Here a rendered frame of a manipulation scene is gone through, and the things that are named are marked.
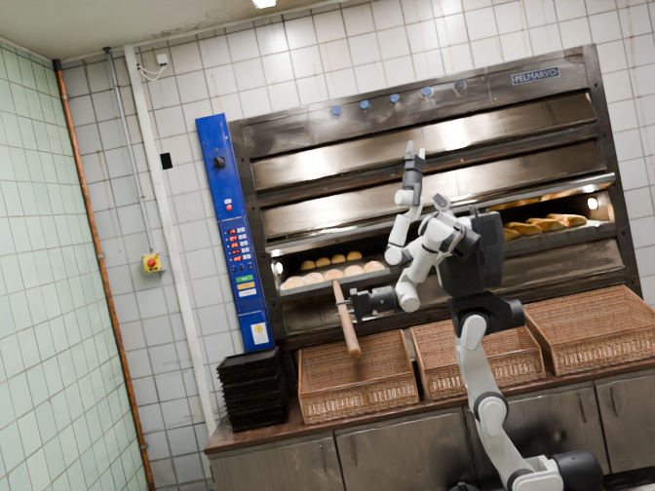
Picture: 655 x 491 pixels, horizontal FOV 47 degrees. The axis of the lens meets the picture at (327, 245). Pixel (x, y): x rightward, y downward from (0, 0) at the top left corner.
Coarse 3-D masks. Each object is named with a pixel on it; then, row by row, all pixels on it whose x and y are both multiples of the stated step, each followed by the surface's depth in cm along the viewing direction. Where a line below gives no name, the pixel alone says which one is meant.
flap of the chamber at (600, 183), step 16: (608, 176) 371; (544, 192) 372; (560, 192) 375; (576, 192) 385; (464, 208) 374; (480, 208) 377; (496, 208) 387; (384, 224) 376; (416, 224) 386; (304, 240) 378; (320, 240) 377; (352, 240) 395; (272, 256) 398
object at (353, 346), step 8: (336, 288) 318; (336, 296) 295; (344, 304) 268; (344, 312) 247; (344, 320) 232; (344, 328) 218; (352, 328) 215; (352, 336) 201; (352, 344) 190; (352, 352) 185; (360, 352) 185
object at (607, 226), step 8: (600, 224) 387; (608, 224) 387; (560, 232) 390; (568, 232) 388; (576, 232) 387; (584, 232) 387; (592, 232) 387; (600, 232) 387; (520, 240) 393; (528, 240) 388; (536, 240) 388; (544, 240) 388; (552, 240) 388; (560, 240) 388; (504, 248) 389; (512, 248) 389; (392, 272) 392; (400, 272) 392; (360, 280) 393; (320, 288) 394; (280, 296) 395
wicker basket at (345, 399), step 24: (384, 336) 390; (312, 360) 391; (336, 360) 390; (360, 360) 389; (384, 360) 388; (408, 360) 356; (312, 384) 389; (336, 384) 388; (360, 384) 346; (384, 384) 346; (408, 384) 345; (312, 408) 348; (336, 408) 347; (360, 408) 347; (384, 408) 346
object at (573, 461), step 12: (552, 456) 314; (564, 456) 307; (576, 456) 306; (588, 456) 305; (564, 468) 303; (576, 468) 302; (588, 468) 302; (600, 468) 304; (564, 480) 302; (576, 480) 302; (588, 480) 302; (600, 480) 306
